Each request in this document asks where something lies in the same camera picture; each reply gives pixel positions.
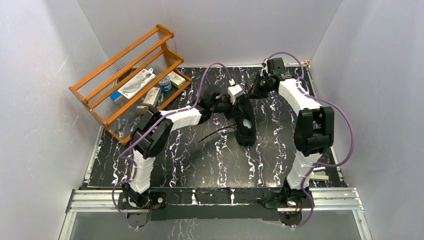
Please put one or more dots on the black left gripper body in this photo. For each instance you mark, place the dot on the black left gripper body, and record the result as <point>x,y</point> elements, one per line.
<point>241,112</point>

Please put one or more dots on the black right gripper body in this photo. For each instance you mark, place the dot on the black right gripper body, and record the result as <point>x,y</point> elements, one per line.
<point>261,88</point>

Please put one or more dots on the black mesh shoe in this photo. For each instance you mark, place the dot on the black mesh shoe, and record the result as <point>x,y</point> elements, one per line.
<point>245,125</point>

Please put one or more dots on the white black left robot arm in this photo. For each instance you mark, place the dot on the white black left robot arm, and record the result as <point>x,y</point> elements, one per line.
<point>151,136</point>

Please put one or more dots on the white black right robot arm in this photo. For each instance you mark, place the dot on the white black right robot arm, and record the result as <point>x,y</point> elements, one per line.
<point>314,127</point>

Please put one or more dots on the small green white box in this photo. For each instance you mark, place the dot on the small green white box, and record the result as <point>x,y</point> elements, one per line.
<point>176,80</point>

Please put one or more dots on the blue tape roll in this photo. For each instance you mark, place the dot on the blue tape roll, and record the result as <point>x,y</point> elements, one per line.
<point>165,84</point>

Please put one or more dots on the beige rectangular box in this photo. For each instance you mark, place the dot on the beige rectangular box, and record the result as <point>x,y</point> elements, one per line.
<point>152,97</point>

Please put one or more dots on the small grey block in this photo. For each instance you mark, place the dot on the small grey block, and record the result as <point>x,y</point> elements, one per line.
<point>141,110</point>

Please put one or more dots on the white ruler set package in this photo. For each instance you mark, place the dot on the white ruler set package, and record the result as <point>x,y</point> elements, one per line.
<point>137,83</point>

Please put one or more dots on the orange wooden shelf rack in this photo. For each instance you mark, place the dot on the orange wooden shelf rack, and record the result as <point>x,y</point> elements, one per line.
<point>118,115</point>

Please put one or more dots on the beige plastic clip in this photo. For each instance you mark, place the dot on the beige plastic clip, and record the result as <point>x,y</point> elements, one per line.
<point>319,174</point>

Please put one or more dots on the blue eraser block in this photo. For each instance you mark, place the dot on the blue eraser block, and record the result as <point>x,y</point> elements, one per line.
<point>116,97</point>

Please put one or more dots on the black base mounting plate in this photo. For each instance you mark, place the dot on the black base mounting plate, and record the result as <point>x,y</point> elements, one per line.
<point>264,203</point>

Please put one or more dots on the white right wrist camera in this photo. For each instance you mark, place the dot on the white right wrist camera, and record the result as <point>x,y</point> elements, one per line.
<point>264,71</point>

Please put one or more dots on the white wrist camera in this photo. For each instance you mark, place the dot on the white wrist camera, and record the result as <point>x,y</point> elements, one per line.
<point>264,71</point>
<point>234,91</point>

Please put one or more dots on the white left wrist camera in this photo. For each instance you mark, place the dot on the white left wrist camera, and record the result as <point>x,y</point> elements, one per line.
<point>234,91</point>

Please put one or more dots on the aluminium frame rail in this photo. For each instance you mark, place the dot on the aluminium frame rail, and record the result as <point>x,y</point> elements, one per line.
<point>325,199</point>

